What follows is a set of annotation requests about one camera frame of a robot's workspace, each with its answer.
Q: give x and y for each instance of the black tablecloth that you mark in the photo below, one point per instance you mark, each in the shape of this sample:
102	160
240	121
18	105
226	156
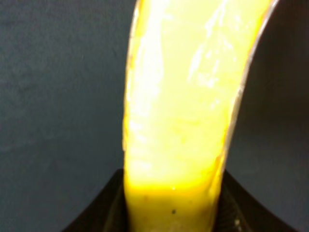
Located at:
62	68

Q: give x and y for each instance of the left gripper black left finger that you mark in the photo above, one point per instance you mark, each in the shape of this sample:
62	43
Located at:
107	212

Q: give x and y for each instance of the yellow banana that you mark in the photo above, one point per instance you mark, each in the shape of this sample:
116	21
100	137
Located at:
186	70

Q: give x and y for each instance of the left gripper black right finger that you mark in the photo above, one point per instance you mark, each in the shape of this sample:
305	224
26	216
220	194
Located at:
239	211

